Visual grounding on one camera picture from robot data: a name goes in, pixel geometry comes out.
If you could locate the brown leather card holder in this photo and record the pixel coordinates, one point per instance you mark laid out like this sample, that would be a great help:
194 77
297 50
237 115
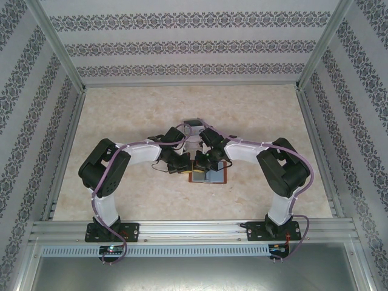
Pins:
219 175

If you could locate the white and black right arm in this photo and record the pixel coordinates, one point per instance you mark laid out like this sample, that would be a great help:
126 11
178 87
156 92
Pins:
282 209

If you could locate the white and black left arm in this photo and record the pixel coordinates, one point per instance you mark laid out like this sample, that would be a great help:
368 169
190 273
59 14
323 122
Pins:
106 206

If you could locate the grey metal sheet panel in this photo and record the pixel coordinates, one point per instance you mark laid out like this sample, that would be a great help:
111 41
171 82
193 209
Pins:
194 276

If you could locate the small controller board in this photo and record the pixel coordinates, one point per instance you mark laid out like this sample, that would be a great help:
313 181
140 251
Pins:
277 248
112 249

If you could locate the aluminium mounting rail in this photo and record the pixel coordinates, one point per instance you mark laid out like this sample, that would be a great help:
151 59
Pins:
194 232

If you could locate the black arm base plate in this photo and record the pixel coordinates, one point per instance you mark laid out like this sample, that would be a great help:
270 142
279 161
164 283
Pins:
254 232
130 232

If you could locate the aluminium side rail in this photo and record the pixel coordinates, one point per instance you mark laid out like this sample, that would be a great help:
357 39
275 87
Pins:
318 151
65 151

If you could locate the aluminium frame post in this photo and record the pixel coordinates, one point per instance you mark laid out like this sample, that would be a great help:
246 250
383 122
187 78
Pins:
57 45
327 42

